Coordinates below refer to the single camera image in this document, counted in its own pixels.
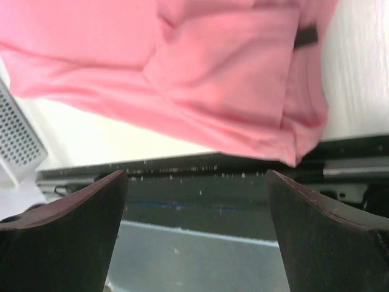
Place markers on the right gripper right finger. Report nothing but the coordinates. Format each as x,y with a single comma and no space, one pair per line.
325,244

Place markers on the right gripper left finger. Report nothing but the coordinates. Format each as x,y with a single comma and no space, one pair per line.
65,245

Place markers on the pink t shirt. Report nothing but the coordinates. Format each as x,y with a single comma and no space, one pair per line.
239,77

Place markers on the white perforated plastic basket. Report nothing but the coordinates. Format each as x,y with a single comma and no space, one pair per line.
22,151

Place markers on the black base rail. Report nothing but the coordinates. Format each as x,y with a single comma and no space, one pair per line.
226,195

